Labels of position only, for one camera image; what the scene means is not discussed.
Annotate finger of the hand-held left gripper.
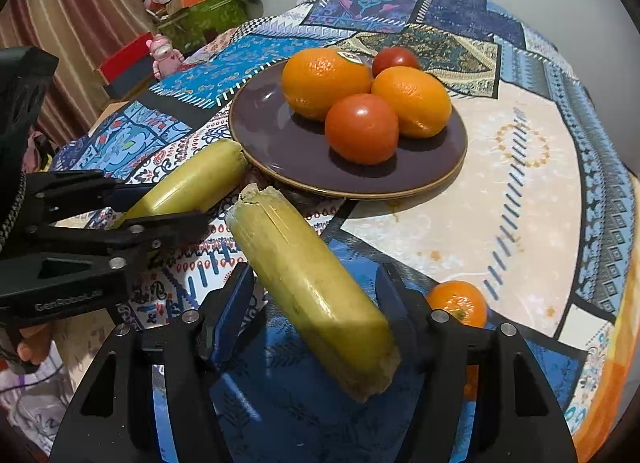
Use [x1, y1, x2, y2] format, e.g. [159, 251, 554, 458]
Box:
[0, 209, 212, 270]
[24, 169, 167, 224]

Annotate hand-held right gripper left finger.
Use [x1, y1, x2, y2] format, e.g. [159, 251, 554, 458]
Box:
[47, 263, 258, 463]

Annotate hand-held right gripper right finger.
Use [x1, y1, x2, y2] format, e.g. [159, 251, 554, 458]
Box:
[375, 263, 581, 463]

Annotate small tangerine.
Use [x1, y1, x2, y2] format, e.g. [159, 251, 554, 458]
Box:
[462, 365, 480, 403]
[426, 281, 489, 329]

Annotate red tomato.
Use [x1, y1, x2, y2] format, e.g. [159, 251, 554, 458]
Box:
[324, 94, 400, 166]
[371, 47, 422, 78]

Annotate dark purple plate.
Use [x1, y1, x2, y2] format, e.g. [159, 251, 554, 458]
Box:
[228, 55, 470, 202]

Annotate orange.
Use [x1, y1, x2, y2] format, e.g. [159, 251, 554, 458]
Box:
[371, 66, 453, 139]
[281, 47, 374, 122]

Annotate person's left hand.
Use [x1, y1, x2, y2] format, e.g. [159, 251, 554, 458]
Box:
[16, 325, 54, 365]

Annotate dark grey box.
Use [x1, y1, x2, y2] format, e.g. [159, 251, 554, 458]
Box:
[102, 63, 157, 102]

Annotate red box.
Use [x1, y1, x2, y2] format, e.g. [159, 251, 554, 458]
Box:
[95, 32, 155, 84]

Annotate striped brown curtain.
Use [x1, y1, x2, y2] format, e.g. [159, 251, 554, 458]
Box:
[0, 0, 157, 144]

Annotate pink toy figure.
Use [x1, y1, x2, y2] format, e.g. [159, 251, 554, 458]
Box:
[146, 34, 184, 79]

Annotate patchwork printed blanket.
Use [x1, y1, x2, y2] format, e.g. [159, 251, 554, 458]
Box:
[47, 0, 640, 463]

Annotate pale floral cloth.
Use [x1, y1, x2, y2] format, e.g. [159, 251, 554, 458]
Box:
[0, 330, 77, 455]

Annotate green printed box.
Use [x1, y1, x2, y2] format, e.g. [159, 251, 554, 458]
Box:
[157, 0, 251, 54]

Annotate orange bed sheet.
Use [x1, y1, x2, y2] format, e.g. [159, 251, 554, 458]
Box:
[570, 253, 637, 450]

